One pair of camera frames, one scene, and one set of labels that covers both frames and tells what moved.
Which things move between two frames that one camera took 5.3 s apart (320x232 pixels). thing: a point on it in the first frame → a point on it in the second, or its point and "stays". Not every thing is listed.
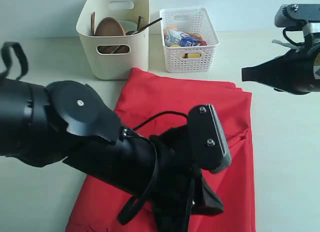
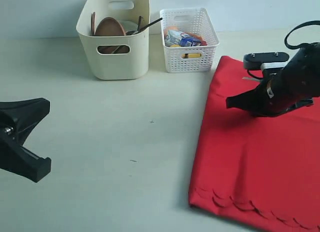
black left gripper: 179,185 → 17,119
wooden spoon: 93,23 stays
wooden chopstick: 157,20 stays
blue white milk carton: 175,37 stays
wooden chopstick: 139,24 stays
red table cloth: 145,94 → 263,171
